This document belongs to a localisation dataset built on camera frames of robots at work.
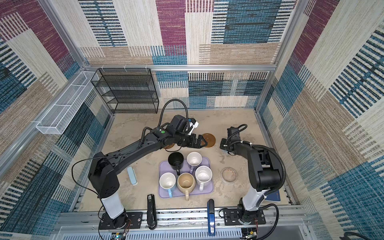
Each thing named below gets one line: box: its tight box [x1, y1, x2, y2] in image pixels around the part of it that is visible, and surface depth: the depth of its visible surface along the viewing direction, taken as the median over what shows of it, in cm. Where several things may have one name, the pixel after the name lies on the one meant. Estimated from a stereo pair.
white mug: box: [195, 165, 213, 192], surface depth 82 cm
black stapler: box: [147, 194, 157, 230], surface depth 76 cm
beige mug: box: [177, 172, 196, 202], surface depth 79 cm
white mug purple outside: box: [186, 151, 203, 174], surface depth 89 cm
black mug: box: [168, 151, 184, 176], surface depth 87 cm
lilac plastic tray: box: [158, 157, 214, 202], surface depth 81 cm
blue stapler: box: [207, 199, 215, 236], surface depth 73 cm
